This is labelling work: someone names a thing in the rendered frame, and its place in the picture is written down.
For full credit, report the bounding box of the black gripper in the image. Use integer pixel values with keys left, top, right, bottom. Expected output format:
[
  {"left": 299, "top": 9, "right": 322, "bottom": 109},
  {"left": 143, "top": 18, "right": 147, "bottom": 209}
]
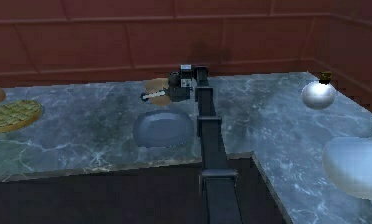
[{"left": 140, "top": 70, "right": 192, "bottom": 103}]

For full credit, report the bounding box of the tan round plate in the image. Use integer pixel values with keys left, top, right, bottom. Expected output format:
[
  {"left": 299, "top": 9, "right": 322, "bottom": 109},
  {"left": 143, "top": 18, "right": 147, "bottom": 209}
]
[{"left": 143, "top": 77, "right": 174, "bottom": 108}]

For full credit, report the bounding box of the blue-grey oval bowl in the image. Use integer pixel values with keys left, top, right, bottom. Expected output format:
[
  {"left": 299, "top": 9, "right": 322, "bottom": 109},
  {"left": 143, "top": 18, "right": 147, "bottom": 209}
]
[{"left": 132, "top": 108, "right": 195, "bottom": 150}]

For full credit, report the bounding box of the dark counter with marble top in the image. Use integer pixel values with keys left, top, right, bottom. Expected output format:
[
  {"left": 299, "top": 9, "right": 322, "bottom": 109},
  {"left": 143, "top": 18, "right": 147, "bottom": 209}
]
[{"left": 0, "top": 70, "right": 372, "bottom": 224}]

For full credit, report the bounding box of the yellow-green lattice pie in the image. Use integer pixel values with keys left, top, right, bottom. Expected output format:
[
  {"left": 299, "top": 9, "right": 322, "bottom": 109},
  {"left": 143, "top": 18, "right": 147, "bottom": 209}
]
[{"left": 0, "top": 98, "right": 45, "bottom": 134}]

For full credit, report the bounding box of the silver round pot dark lid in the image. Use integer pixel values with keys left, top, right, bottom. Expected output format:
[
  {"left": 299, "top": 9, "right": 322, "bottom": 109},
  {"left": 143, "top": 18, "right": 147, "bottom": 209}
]
[{"left": 300, "top": 70, "right": 338, "bottom": 111}]

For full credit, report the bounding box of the pale blue-white bowl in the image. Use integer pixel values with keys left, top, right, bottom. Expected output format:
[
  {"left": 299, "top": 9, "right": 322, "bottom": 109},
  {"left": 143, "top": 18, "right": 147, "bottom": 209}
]
[{"left": 321, "top": 135, "right": 372, "bottom": 201}]

